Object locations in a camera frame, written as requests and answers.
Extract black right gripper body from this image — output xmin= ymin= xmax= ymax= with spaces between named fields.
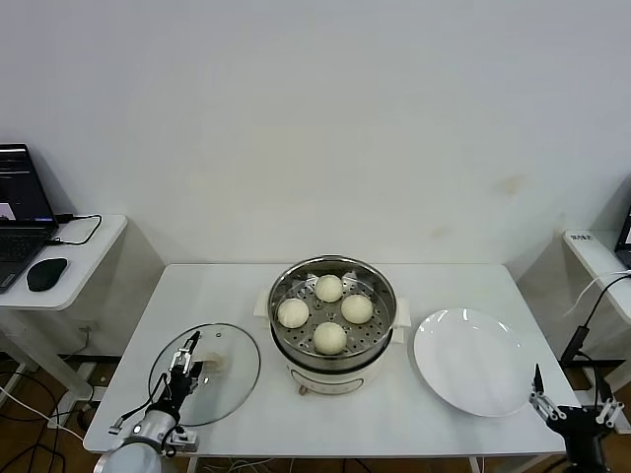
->
xmin=546 ymin=403 xmax=617 ymax=473

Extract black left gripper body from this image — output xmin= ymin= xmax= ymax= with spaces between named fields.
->
xmin=160 ymin=363 xmax=205 ymax=420

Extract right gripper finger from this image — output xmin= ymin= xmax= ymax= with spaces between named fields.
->
xmin=528 ymin=363 xmax=561 ymax=423
xmin=594 ymin=388 xmax=620 ymax=430

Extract glass lid with cream handle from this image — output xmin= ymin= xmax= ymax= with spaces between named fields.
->
xmin=148 ymin=322 xmax=262 ymax=426

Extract white steamed baozi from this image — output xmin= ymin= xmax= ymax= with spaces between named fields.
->
xmin=277 ymin=297 xmax=311 ymax=328
xmin=314 ymin=273 xmax=344 ymax=303
xmin=340 ymin=294 xmax=375 ymax=325
xmin=313 ymin=321 xmax=348 ymax=355

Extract perforated steel steamer basket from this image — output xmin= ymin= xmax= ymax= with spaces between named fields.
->
xmin=268 ymin=254 xmax=398 ymax=374

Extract white round plate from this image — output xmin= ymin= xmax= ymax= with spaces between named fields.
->
xmin=413 ymin=307 xmax=538 ymax=418

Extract white side table with laptop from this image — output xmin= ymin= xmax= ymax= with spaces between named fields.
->
xmin=0 ymin=212 xmax=130 ymax=410

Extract cream electric cooker pot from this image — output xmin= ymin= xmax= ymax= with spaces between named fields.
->
xmin=252 ymin=288 xmax=413 ymax=398

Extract black computer mouse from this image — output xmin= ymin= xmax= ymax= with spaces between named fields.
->
xmin=26 ymin=256 xmax=70 ymax=292

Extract black monitor edge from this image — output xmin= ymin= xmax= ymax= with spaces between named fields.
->
xmin=615 ymin=206 xmax=631 ymax=270

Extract black open laptop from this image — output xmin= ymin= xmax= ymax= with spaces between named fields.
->
xmin=0 ymin=142 xmax=61 ymax=296

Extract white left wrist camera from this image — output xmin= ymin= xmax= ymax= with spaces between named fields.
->
xmin=160 ymin=427 xmax=200 ymax=454

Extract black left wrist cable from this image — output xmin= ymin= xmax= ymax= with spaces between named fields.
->
xmin=107 ymin=372 xmax=172 ymax=436

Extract black floor cables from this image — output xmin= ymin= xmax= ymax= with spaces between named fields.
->
xmin=0 ymin=354 xmax=100 ymax=473

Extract white cable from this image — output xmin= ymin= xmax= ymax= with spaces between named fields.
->
xmin=565 ymin=269 xmax=631 ymax=319

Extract black laptop plug cable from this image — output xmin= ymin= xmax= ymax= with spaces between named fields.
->
xmin=47 ymin=212 xmax=104 ymax=246

